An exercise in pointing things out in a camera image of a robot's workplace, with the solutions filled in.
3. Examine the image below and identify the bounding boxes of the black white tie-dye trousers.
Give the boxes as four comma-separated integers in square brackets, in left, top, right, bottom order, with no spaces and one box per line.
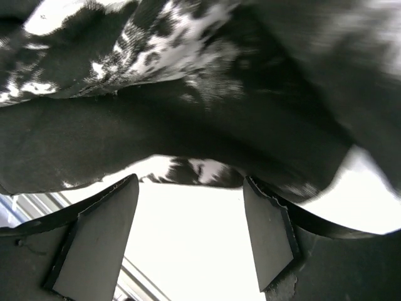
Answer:
[1,1,400,203]

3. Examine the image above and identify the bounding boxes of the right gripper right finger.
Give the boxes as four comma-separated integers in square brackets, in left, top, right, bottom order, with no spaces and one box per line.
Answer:
[243,177,400,301]

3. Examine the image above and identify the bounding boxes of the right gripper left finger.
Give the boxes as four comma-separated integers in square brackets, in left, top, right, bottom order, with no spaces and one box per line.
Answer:
[1,174,139,300]

